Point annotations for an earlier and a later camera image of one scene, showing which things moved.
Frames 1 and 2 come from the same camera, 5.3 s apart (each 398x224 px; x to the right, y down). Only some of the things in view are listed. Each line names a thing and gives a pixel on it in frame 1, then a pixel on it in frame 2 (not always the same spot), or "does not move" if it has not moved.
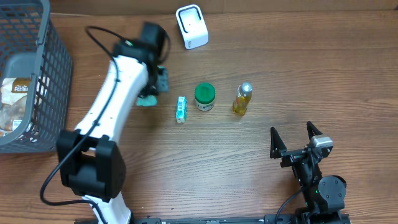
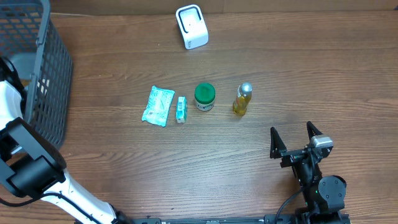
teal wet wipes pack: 163,84 → 158,106
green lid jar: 204,96 does not move
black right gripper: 291,156 does not move
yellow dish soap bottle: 243,98 does not move
